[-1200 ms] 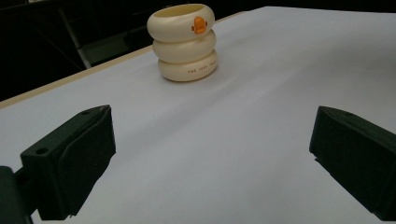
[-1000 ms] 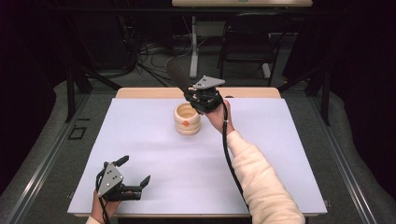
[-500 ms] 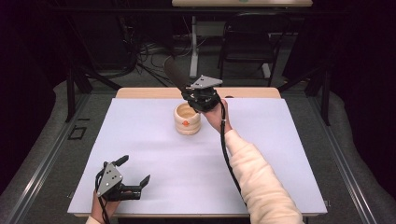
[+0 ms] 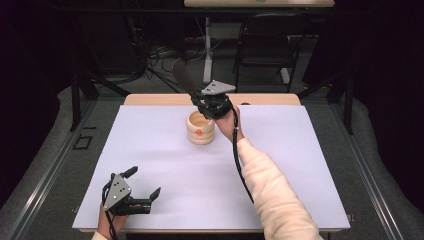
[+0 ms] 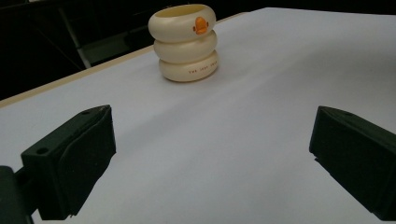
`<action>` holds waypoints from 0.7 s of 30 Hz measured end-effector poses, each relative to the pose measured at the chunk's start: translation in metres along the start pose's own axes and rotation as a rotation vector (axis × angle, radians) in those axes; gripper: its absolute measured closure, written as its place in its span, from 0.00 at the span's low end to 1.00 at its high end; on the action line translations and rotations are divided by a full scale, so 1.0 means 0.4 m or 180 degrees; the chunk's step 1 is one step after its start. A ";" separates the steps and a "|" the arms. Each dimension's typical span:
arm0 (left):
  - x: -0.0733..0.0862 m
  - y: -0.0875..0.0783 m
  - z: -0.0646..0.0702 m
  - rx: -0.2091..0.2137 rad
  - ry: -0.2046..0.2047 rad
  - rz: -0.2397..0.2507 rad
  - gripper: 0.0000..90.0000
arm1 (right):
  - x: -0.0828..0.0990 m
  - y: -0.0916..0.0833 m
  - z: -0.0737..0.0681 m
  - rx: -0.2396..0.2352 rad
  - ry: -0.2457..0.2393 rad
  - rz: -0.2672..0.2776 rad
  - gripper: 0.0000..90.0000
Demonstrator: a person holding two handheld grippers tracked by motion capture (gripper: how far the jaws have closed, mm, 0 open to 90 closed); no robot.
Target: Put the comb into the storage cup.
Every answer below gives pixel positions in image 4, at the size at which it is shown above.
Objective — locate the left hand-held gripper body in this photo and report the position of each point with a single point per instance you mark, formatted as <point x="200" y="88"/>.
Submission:
<point x="116" y="193"/>

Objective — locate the person's left hand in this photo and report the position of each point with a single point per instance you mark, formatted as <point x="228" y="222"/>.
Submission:
<point x="110" y="221"/>

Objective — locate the black frame post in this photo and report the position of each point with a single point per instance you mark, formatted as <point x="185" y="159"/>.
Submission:
<point x="75" y="103"/>

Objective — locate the black spatula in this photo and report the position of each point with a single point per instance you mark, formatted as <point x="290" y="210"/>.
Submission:
<point x="184" y="75"/>

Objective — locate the black folding chair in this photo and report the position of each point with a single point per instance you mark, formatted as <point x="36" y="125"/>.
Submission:
<point x="266" y="50"/>

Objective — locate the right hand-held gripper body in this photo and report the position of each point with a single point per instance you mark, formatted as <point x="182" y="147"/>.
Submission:
<point x="216" y="98"/>

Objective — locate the wooden table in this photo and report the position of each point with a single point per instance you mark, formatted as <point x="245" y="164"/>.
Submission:
<point x="160" y="99"/>

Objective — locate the aluminium floor rail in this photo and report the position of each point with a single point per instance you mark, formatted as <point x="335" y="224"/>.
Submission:
<point x="366" y="173"/>
<point x="50" y="173"/>

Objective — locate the white-legged desk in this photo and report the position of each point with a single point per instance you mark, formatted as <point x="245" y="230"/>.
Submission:
<point x="253" y="3"/>

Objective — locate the white table mat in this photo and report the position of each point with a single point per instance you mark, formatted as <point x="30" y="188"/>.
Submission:
<point x="166" y="166"/>

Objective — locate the cream ribbed utensil holder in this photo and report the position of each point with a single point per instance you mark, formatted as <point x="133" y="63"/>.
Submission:
<point x="199" y="131"/>

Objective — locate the person's right hand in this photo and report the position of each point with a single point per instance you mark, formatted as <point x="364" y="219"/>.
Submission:
<point x="228" y="126"/>

